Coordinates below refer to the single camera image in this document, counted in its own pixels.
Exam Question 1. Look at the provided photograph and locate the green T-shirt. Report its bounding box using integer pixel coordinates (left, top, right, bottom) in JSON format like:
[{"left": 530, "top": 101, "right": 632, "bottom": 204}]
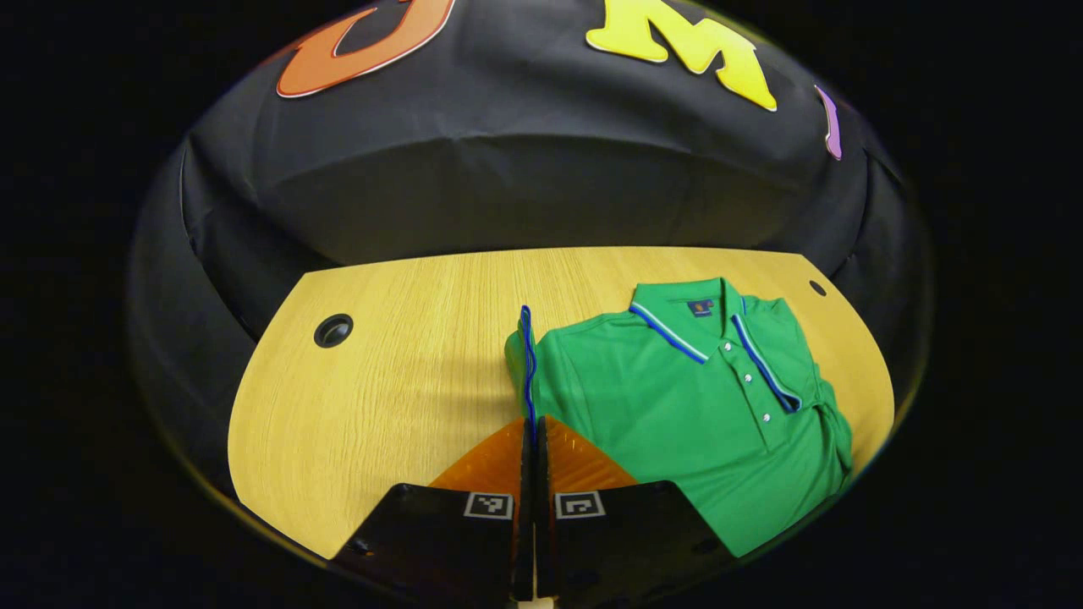
[{"left": 504, "top": 277, "right": 855, "bottom": 560}]

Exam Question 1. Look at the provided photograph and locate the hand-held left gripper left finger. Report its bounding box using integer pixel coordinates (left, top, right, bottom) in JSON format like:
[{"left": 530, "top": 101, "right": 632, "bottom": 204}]
[{"left": 331, "top": 416, "right": 536, "bottom": 605}]

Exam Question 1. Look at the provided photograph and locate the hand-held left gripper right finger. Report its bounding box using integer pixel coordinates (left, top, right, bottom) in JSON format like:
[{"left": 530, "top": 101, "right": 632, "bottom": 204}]
[{"left": 535, "top": 414, "right": 739, "bottom": 606}]

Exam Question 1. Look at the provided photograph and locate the black backdrop cloth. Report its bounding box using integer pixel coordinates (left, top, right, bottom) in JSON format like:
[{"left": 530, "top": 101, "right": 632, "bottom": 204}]
[{"left": 127, "top": 0, "right": 932, "bottom": 500}]

